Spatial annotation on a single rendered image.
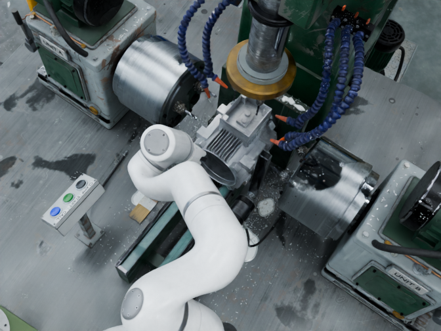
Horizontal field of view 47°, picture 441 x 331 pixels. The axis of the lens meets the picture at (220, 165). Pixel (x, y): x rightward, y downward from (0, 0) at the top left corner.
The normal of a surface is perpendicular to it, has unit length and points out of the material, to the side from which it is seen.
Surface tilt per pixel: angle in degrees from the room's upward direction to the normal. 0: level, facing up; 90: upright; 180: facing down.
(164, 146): 30
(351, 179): 2
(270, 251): 0
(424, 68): 0
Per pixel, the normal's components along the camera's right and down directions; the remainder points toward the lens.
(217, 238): -0.20, -0.52
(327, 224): -0.51, 0.51
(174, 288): 0.18, -0.79
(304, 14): -0.57, 0.71
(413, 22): 0.07, -0.44
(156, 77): -0.21, -0.06
